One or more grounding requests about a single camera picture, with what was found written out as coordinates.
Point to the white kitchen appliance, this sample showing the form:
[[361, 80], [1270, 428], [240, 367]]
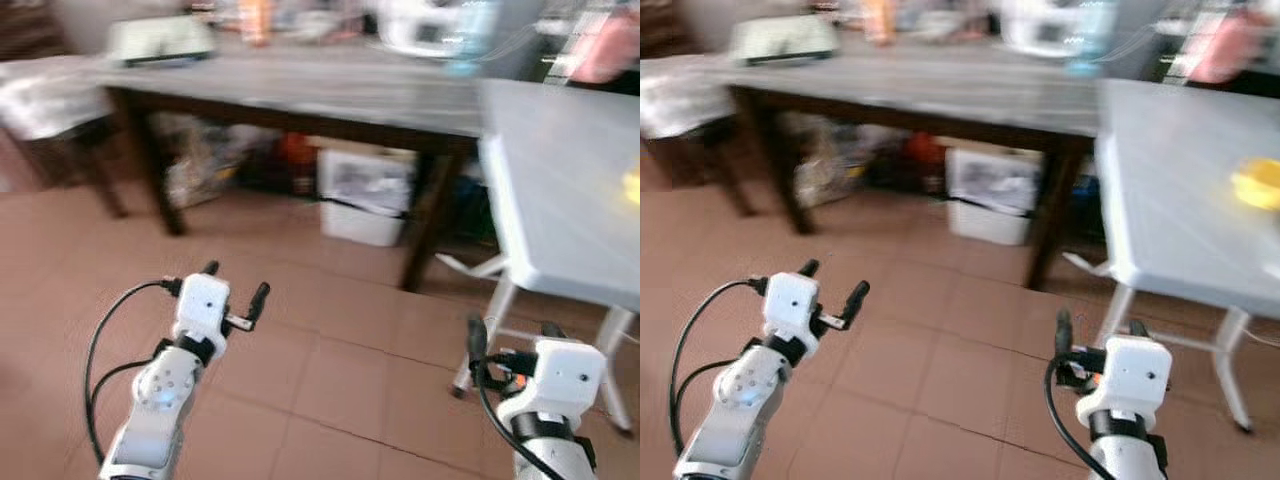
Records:
[[1040, 30], [420, 30]]

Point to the orange bottle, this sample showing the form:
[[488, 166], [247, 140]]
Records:
[[256, 20], [880, 20]]

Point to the green and white box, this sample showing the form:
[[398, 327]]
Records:
[[785, 42], [160, 42]]

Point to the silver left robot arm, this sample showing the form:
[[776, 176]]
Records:
[[740, 400], [155, 400]]

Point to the red container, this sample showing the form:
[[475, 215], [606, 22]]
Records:
[[297, 150], [923, 150]]

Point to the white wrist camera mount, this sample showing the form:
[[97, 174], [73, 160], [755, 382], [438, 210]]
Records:
[[200, 305], [1135, 375], [560, 375], [790, 305]]

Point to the light blue bottle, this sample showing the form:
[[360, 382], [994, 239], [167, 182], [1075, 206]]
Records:
[[475, 40], [1092, 40]]

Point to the white storage box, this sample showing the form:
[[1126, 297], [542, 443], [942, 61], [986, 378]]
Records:
[[365, 225], [990, 225]]

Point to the dark wooden table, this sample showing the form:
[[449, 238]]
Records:
[[300, 90], [920, 90]]

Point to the chair with white cloth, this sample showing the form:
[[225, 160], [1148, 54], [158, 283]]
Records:
[[45, 95], [680, 95]]

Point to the pink cloth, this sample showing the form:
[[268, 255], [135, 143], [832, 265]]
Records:
[[1225, 50], [605, 50]]

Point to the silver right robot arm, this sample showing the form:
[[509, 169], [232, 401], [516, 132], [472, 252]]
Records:
[[555, 462], [1130, 462]]

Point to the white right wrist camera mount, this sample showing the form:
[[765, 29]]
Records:
[[560, 375], [1135, 375]]

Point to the crumpled clear plastic bag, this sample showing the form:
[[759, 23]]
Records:
[[200, 165], [825, 165]]

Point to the white folding table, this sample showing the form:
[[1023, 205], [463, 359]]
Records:
[[560, 190], [1170, 190]]

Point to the yellow bowl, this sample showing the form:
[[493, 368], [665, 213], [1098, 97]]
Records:
[[1258, 185], [633, 187]]

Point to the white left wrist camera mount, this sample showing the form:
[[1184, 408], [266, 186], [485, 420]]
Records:
[[200, 305], [790, 305]]

